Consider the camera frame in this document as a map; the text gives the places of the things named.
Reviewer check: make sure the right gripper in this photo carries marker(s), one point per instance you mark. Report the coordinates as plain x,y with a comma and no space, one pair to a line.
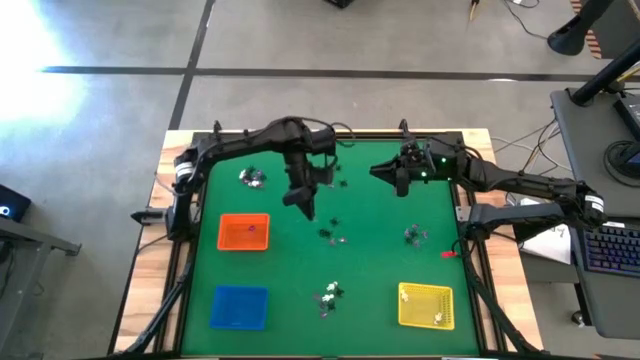
422,172

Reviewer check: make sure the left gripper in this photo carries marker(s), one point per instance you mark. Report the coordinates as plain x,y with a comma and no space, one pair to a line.
300,195

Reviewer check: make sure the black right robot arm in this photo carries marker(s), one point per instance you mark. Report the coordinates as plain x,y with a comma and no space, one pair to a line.
525,182

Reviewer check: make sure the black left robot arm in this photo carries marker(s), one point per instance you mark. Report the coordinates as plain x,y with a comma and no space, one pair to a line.
240,140

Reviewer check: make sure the green table mat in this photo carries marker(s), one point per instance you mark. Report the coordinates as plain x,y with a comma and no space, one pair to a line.
300,270

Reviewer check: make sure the orange plastic basket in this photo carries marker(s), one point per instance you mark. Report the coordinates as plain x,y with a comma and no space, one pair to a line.
235,237

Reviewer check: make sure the red clip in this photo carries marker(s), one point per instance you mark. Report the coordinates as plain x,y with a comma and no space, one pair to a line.
448,254

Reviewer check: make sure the blue plastic basket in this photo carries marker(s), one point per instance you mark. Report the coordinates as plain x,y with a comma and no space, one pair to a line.
239,306

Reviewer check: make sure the yellow plastic basket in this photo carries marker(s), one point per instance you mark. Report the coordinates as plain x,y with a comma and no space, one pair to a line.
426,302

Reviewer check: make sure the black floor object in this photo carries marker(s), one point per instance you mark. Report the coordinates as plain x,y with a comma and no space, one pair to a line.
340,3

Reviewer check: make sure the white paper sheet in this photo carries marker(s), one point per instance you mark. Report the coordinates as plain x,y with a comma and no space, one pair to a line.
550,247

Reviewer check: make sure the yellow tipped tripod leg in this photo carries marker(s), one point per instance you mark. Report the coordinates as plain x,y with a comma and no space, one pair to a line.
474,10

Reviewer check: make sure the grey side desk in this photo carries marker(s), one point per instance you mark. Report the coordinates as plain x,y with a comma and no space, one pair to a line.
585,150

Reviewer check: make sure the black stand foot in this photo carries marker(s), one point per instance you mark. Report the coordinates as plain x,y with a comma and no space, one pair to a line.
570,37

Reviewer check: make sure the black round monitor base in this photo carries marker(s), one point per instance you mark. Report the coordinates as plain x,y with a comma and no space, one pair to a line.
617,160

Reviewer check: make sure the black slanted pole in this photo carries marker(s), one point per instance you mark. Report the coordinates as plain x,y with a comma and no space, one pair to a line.
605,75

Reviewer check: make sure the black caster wheel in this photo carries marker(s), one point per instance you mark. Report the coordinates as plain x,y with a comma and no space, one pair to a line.
578,318

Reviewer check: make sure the black backlit keyboard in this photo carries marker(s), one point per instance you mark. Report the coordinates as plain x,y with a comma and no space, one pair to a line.
615,250

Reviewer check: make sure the orange black striped mat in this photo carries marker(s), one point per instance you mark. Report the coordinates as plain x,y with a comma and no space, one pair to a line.
594,37

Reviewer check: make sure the black desk device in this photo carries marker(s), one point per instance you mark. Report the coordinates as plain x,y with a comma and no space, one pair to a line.
630,115

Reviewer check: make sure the grey keyboard desk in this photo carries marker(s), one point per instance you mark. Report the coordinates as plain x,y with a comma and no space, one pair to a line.
615,305

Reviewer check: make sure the dark grey cabinet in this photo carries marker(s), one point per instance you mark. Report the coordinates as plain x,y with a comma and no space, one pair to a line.
620,30

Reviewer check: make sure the grey metal table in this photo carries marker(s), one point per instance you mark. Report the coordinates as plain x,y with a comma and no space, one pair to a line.
30,240

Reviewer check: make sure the black box device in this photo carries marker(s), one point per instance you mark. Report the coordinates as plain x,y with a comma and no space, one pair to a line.
15,200

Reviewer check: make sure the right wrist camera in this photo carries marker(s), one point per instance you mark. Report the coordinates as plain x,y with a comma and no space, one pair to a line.
413,152

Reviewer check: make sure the black aluminium table frame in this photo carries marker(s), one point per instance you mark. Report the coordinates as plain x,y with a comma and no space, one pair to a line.
375,134

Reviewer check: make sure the black frame clamp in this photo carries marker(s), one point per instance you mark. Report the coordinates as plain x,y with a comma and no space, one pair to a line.
217,127
404,128

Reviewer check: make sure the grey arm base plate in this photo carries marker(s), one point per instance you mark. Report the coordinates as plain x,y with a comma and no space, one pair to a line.
463,214

